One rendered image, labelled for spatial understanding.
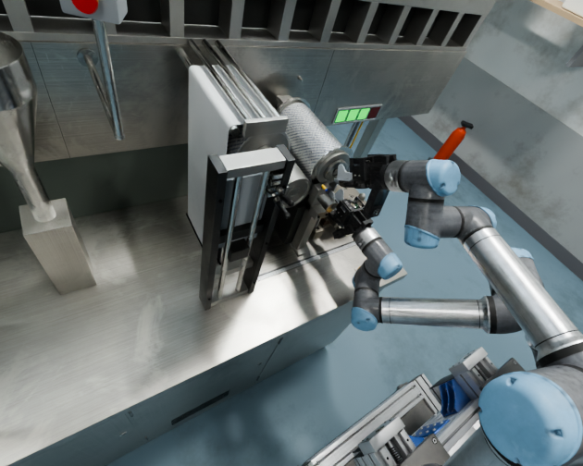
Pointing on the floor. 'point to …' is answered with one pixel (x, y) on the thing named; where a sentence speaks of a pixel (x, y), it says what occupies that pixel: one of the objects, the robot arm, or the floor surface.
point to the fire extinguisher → (452, 141)
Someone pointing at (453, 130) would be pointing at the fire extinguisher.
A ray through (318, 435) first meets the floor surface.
